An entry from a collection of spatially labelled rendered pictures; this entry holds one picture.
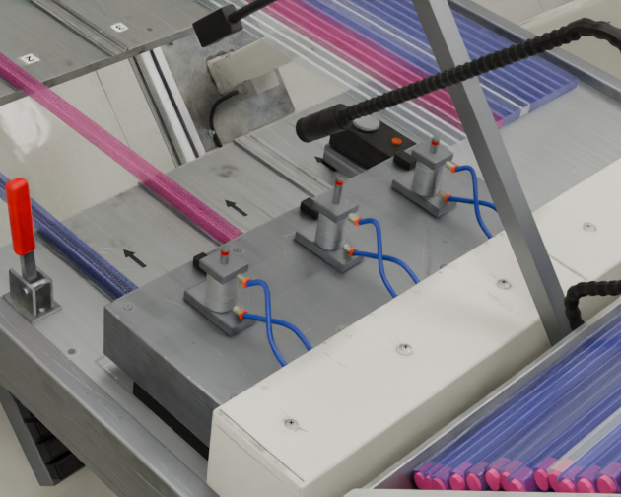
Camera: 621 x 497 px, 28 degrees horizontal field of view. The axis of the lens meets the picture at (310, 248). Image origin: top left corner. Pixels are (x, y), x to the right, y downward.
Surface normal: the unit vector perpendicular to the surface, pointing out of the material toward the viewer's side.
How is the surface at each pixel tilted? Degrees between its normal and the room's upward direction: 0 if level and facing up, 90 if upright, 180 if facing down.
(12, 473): 0
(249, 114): 0
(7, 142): 0
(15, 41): 48
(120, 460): 90
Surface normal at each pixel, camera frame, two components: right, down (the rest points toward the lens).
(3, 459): 0.59, -0.15
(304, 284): 0.11, -0.77
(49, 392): -0.70, 0.39
